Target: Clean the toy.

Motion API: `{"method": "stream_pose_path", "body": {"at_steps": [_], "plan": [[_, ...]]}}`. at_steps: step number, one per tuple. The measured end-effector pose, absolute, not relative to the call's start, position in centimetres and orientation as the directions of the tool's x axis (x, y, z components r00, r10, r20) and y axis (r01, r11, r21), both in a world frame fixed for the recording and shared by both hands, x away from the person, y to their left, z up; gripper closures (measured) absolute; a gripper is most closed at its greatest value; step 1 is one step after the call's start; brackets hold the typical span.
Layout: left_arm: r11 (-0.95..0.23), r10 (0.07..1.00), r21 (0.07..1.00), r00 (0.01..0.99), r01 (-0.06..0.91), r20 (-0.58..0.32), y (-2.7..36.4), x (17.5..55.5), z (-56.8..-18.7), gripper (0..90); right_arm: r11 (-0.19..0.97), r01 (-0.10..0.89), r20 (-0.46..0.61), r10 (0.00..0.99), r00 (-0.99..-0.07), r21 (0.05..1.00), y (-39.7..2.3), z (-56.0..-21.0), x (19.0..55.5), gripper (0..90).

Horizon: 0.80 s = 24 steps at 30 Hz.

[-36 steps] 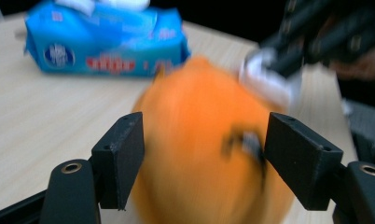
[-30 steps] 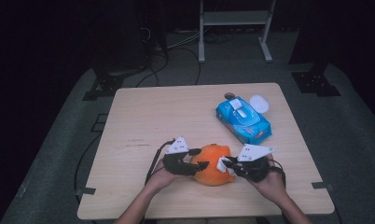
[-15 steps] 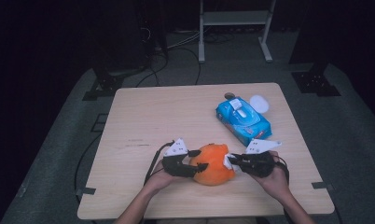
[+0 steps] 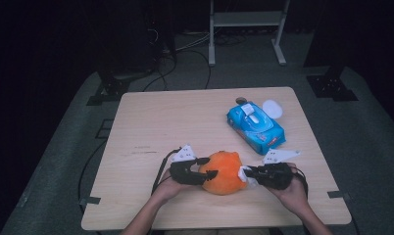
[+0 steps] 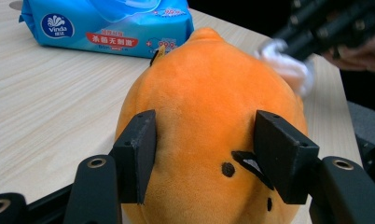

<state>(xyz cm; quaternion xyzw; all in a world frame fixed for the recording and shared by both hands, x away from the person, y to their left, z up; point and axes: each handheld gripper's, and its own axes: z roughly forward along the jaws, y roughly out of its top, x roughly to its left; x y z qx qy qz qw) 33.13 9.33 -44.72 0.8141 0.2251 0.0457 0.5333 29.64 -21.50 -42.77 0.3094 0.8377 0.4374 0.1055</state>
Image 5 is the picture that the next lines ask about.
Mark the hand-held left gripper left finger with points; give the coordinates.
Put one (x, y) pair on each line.
(139, 155)

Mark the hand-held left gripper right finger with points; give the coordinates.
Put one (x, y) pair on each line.
(285, 161)

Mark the white wet wipe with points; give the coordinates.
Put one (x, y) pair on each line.
(288, 68)

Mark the orange plush toy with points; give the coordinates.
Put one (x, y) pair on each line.
(207, 124)

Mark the blue wet wipes pack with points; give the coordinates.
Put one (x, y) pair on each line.
(114, 28)

